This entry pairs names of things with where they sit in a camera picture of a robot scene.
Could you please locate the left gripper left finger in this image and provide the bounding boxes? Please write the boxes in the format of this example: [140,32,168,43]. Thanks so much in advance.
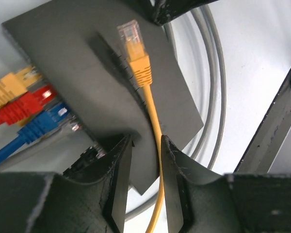
[0,135,132,233]

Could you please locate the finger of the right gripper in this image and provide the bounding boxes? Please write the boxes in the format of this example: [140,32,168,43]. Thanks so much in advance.
[234,68,291,173]

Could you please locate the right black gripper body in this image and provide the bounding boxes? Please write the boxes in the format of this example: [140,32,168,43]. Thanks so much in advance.
[147,0,216,26]

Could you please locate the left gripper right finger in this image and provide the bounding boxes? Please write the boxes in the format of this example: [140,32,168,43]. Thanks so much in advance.
[162,135,291,233]

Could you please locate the yellow ethernet cable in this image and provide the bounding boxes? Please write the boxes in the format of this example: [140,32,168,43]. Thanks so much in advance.
[116,19,166,233]
[0,67,43,110]

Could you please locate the black network switch box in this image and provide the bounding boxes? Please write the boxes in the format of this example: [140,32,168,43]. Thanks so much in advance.
[2,0,203,194]

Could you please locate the blue ethernet cable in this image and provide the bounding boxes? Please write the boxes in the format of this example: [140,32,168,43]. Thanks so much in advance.
[0,103,72,168]

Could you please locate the red ethernet cable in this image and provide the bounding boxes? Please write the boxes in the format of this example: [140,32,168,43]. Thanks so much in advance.
[0,85,58,130]

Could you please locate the grey ethernet cable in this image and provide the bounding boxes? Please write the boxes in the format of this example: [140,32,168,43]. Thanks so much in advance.
[125,4,227,221]

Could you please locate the black power cable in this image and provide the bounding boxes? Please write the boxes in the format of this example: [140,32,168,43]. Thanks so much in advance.
[63,143,105,175]

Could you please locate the yellow ethernet cable plugged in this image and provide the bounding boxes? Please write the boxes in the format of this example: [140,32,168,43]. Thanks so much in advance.
[0,67,43,110]

